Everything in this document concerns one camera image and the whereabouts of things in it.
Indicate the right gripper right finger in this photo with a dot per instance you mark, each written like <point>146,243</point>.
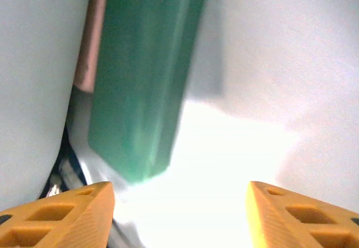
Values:
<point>275,225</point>

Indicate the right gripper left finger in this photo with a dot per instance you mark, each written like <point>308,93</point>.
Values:
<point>84,225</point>

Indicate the green pencil case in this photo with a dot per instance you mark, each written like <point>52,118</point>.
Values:
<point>140,77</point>

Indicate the pink pencil case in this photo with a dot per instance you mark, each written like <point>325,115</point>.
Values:
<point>91,34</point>

